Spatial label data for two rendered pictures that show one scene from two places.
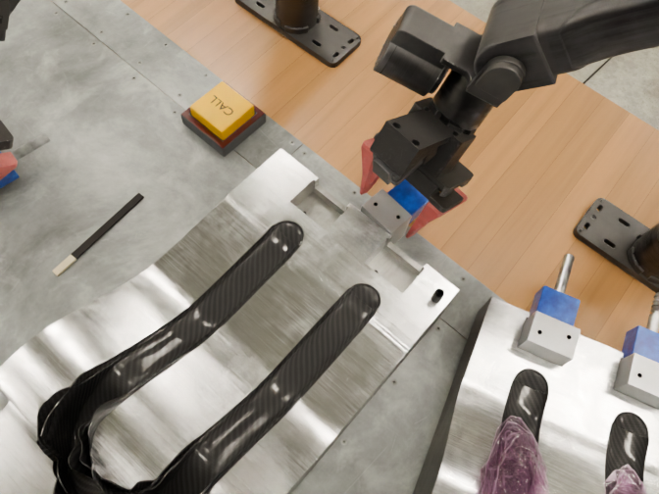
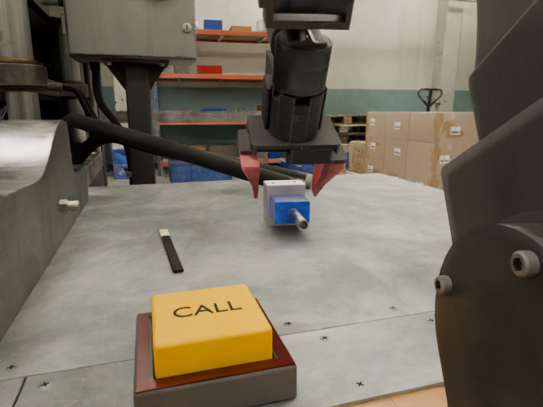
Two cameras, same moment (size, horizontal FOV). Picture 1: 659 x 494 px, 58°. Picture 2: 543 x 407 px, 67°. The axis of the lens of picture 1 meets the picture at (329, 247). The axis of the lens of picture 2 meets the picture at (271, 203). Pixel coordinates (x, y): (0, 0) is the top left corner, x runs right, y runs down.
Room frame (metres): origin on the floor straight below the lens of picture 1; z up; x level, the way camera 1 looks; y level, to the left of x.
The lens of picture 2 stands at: (0.64, 0.03, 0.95)
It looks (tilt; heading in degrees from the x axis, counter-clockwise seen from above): 13 degrees down; 130
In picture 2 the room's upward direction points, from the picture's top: straight up
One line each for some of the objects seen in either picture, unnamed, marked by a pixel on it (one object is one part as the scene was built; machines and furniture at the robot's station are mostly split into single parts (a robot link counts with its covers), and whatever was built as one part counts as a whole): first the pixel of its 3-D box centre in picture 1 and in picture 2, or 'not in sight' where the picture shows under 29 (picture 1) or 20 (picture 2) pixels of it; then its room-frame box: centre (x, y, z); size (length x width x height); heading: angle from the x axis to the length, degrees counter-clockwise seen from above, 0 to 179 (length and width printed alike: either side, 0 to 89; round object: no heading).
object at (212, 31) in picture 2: not in sight; (222, 97); (-4.14, 4.58, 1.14); 2.06 x 0.65 x 2.27; 53
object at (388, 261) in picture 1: (393, 270); not in sight; (0.26, -0.07, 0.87); 0.05 x 0.05 x 0.04; 57
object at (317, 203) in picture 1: (320, 210); not in sight; (0.32, 0.02, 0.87); 0.05 x 0.05 x 0.04; 57
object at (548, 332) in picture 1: (555, 304); not in sight; (0.26, -0.26, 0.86); 0.13 x 0.05 x 0.05; 164
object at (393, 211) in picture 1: (409, 198); not in sight; (0.38, -0.09, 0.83); 0.13 x 0.05 x 0.05; 141
